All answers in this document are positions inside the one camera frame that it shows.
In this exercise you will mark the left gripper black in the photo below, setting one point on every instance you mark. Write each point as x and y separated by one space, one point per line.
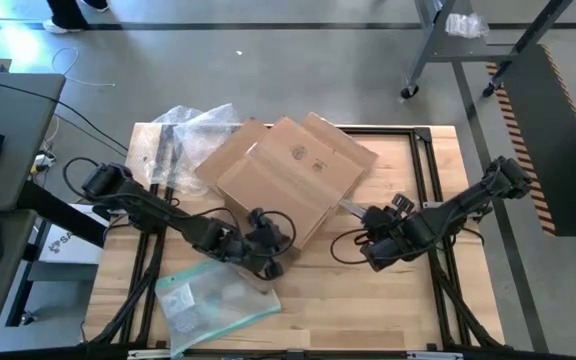
248 252

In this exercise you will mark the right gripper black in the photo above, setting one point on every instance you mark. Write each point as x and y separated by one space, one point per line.
383 245

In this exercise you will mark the grey box cutter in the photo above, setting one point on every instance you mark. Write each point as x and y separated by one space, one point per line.
350 207

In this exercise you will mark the clear teal-edged zip pouch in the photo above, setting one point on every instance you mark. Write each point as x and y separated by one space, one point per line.
218 305

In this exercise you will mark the brown cardboard box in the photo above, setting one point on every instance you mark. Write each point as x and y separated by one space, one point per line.
288 180

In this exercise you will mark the clear bubble wrap sheet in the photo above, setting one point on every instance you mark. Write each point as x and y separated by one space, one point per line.
208 145

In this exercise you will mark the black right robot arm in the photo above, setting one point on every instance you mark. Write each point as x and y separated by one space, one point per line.
468 200

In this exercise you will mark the white box with logo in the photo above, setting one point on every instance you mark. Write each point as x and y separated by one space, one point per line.
75 250

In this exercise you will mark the black diagonal support bar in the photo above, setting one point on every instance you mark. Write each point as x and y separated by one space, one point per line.
63 215

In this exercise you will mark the black mat orange-striped edge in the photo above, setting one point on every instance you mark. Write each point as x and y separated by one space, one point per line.
548 150

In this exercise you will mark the grey metal cart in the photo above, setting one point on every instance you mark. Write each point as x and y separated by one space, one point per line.
460 50

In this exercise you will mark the white power adapter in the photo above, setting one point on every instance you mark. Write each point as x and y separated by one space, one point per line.
43 161

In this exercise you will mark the crumpled clear plastic bag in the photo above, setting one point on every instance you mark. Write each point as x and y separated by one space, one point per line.
465 25

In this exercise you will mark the grey desk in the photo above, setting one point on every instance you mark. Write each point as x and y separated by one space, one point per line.
13 110

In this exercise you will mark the person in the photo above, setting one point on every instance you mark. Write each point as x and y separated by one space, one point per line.
68 15

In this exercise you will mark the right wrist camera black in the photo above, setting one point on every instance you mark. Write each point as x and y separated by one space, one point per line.
378 217

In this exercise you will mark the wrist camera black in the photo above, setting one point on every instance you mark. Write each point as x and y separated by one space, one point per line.
263 227
378 217

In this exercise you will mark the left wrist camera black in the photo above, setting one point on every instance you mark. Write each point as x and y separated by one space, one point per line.
263 227

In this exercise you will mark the silver bracket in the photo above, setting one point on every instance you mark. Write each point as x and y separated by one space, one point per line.
148 354
435 356

